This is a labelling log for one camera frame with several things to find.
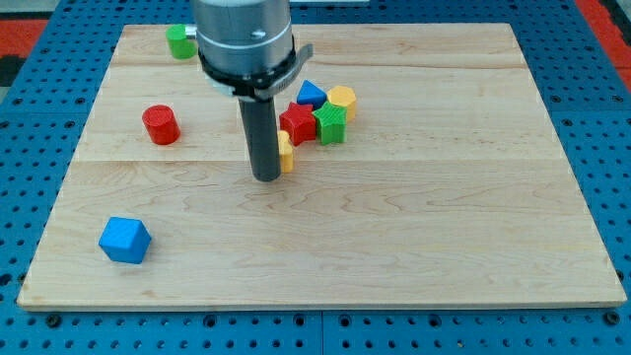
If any red star block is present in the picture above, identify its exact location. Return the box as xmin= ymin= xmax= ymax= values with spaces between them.
xmin=279 ymin=103 xmax=316 ymax=146

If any wooden board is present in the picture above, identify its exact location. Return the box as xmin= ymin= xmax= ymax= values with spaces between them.
xmin=18 ymin=23 xmax=626 ymax=312

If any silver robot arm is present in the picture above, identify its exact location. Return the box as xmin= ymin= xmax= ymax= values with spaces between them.
xmin=190 ymin=0 xmax=314 ymax=102

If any green cylinder block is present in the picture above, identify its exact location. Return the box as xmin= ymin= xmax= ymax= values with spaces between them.
xmin=165 ymin=24 xmax=197 ymax=59

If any blue cube block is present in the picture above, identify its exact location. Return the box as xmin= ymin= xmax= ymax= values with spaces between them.
xmin=99 ymin=217 xmax=152 ymax=264

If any yellow block behind rod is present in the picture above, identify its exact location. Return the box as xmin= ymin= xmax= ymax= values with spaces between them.
xmin=277 ymin=130 xmax=294 ymax=174

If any green star block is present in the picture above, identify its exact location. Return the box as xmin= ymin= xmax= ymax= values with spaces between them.
xmin=313 ymin=102 xmax=347 ymax=145

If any red cylinder block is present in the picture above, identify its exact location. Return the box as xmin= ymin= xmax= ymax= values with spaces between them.
xmin=142 ymin=105 xmax=180 ymax=145

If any yellow hexagon block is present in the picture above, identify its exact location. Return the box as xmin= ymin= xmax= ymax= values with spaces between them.
xmin=326 ymin=86 xmax=357 ymax=122

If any blue triangle block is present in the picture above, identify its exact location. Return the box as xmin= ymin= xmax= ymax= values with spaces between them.
xmin=297 ymin=80 xmax=327 ymax=109

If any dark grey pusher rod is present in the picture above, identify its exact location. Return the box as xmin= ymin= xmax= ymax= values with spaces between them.
xmin=239 ymin=99 xmax=281 ymax=182

